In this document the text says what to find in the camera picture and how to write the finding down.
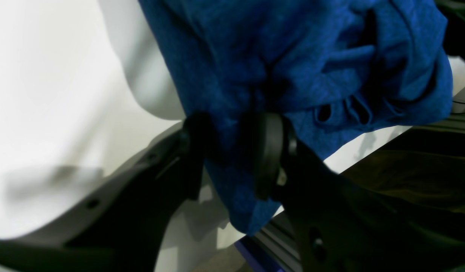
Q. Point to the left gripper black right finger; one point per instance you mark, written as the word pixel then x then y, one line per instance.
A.
pixel 341 227

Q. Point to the blue long-sleeve T-shirt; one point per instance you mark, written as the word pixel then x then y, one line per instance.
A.
pixel 335 68

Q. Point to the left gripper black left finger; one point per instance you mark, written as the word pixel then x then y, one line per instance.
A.
pixel 120 226

